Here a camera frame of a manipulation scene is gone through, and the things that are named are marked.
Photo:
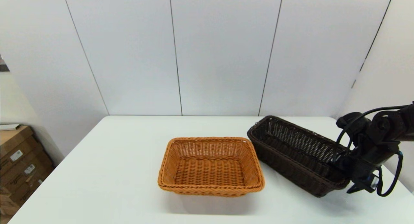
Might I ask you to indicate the orange wicker basket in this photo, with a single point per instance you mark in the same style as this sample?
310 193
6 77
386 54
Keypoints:
210 172

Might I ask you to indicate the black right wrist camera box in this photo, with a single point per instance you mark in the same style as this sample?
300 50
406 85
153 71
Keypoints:
367 182

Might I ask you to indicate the dark brown wicker basket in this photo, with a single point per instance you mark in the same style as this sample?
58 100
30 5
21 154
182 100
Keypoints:
291 169

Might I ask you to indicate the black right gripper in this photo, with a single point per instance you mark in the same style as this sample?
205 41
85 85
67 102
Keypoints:
372 156

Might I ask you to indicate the brown cardboard box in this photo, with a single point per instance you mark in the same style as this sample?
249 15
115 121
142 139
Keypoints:
30 189
13 143
19 173

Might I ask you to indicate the crumpled brown cardboard sheet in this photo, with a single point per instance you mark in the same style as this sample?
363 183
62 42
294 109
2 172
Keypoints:
6 201

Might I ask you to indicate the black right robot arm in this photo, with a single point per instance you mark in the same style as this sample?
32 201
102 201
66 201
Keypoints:
404 123

